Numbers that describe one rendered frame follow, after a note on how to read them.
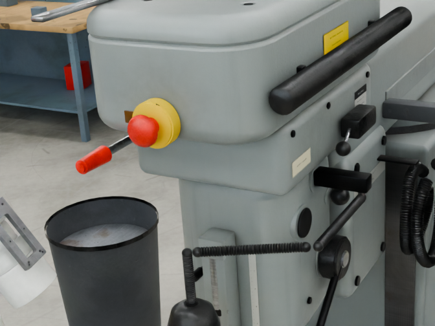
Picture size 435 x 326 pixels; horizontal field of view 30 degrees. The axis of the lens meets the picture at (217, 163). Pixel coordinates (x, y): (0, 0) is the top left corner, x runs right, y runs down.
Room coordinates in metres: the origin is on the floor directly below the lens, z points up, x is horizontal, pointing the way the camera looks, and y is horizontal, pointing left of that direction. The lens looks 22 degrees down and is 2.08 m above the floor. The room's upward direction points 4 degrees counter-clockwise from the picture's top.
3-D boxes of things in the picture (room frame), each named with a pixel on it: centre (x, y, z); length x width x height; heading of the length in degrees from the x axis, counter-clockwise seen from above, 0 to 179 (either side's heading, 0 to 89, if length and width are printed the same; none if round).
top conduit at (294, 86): (1.09, -0.19, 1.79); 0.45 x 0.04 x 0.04; 149
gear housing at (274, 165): (1.17, -0.07, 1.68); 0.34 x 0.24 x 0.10; 149
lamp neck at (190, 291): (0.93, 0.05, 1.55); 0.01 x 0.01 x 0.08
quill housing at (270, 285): (1.14, -0.05, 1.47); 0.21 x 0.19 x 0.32; 59
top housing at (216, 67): (1.15, -0.06, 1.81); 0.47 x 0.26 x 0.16; 149
